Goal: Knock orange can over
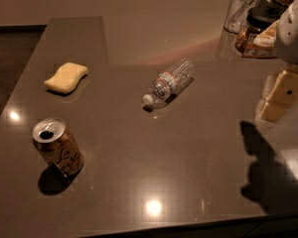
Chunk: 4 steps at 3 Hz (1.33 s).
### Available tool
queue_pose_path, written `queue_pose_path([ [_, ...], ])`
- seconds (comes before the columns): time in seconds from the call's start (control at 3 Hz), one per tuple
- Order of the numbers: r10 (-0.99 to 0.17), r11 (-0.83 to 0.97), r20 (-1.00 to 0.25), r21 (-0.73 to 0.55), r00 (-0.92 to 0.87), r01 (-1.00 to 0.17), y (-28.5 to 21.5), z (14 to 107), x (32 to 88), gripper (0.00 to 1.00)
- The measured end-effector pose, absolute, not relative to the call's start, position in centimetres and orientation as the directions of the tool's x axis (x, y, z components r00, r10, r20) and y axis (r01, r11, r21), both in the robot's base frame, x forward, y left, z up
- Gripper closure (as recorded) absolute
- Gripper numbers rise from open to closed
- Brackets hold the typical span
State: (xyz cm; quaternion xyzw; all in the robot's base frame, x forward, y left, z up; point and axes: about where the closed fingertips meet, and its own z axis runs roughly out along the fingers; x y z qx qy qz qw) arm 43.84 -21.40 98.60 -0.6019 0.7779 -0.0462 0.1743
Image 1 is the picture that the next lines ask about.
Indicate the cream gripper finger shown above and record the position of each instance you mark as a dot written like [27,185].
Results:
[269,83]
[282,97]

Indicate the orange soda can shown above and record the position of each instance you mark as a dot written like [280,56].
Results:
[53,139]

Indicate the clear glass cup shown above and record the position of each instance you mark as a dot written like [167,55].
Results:
[236,13]

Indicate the clear plastic water bottle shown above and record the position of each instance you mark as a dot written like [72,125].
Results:
[169,84]

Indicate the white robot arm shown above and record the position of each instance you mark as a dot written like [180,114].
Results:
[286,41]

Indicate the yellow sponge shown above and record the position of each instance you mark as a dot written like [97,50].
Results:
[66,78]

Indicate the snack jar with black lid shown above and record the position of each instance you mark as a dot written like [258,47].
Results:
[258,19]

